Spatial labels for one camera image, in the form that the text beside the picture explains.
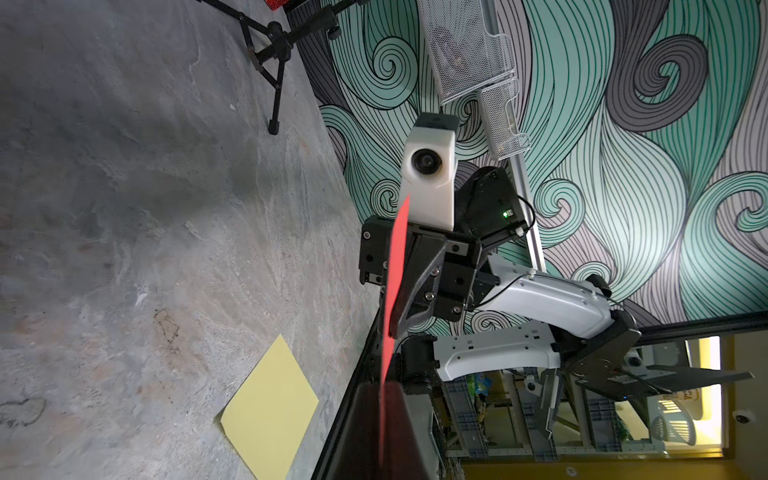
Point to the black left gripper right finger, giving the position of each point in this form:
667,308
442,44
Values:
400,456

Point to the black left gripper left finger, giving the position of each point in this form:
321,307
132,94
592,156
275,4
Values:
357,453

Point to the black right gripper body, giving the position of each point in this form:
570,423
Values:
444,275

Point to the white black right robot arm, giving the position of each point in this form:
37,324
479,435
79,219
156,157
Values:
569,329

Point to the yellow square paper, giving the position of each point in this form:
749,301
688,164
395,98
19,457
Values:
268,416

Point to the small clear plastic bin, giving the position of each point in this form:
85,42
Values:
497,103

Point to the black microphone tripod stand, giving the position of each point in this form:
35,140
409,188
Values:
270,61

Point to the black front base frame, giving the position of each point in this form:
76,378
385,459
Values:
368,362

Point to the clear plastic wall bin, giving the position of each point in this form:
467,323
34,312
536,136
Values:
466,48

